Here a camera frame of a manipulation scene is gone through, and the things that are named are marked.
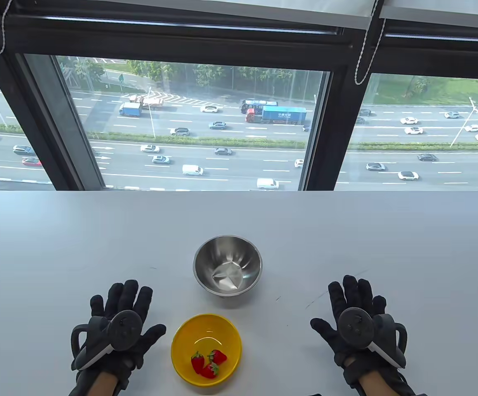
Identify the person's right hand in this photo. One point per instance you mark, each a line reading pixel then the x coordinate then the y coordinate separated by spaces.
pixel 348 293

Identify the person's left hand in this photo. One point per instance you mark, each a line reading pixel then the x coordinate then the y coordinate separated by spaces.
pixel 117 297

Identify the yellow plastic bowl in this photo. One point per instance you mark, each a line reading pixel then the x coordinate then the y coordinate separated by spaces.
pixel 206 334

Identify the red strawberry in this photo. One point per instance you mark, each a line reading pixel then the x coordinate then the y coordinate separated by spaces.
pixel 197 363
pixel 210 371
pixel 217 356

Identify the stainless steel mixing bowl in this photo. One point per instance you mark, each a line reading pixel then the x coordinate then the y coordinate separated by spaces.
pixel 227 268

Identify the person's left forearm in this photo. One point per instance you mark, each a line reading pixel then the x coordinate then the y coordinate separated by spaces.
pixel 95 384

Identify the person's right forearm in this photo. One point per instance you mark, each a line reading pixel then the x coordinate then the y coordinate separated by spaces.
pixel 377 383

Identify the black tracking controller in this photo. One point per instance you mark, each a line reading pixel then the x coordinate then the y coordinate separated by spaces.
pixel 354 328
pixel 125 330

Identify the black window frame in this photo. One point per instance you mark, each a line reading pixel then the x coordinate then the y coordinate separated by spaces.
pixel 181 37

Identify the white roller blind rail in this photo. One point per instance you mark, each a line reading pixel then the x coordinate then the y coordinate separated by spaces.
pixel 449 16
pixel 325 10

